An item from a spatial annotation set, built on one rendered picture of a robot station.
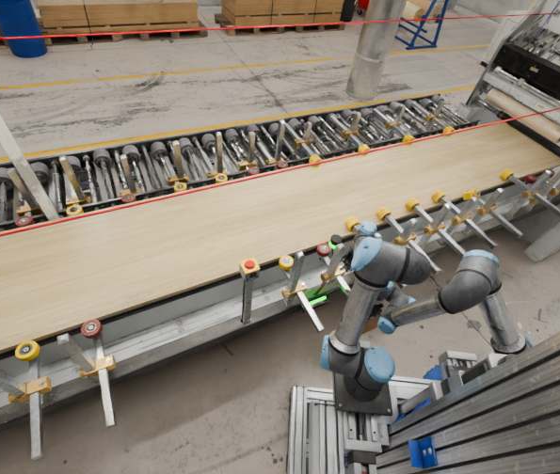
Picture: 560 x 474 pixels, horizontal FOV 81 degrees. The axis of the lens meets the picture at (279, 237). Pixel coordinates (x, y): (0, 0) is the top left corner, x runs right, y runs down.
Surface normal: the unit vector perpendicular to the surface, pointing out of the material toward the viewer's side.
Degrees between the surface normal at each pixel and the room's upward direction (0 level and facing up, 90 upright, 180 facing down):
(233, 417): 0
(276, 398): 0
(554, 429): 90
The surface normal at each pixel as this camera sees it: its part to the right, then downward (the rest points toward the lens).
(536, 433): -0.99, -0.13
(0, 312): 0.11, -0.64
